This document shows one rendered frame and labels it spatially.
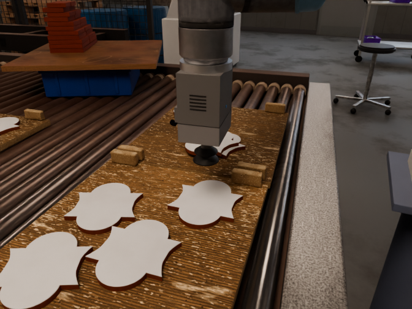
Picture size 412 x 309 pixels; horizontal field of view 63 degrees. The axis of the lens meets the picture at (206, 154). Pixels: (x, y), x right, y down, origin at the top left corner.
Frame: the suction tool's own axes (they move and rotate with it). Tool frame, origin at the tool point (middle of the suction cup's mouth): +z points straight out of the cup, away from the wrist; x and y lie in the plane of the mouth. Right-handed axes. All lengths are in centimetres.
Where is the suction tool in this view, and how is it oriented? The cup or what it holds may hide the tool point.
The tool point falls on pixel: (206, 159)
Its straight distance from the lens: 55.3
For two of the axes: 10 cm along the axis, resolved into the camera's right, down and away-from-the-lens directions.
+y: -2.7, 4.4, -8.5
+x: 9.6, 1.2, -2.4
